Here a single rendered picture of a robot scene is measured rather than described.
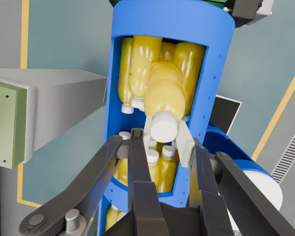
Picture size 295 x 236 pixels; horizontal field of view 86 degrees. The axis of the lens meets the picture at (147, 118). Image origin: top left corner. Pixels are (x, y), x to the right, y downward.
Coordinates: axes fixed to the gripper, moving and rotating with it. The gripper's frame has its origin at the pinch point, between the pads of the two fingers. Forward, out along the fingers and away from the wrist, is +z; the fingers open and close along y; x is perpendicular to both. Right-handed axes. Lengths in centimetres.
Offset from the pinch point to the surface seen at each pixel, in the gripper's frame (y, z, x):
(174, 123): 1.1, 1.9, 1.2
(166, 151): 4.0, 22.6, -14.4
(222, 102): 58, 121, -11
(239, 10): 18.1, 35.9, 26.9
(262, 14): 32, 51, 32
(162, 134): -0.2, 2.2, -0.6
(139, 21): -6.8, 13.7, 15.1
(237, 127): 86, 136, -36
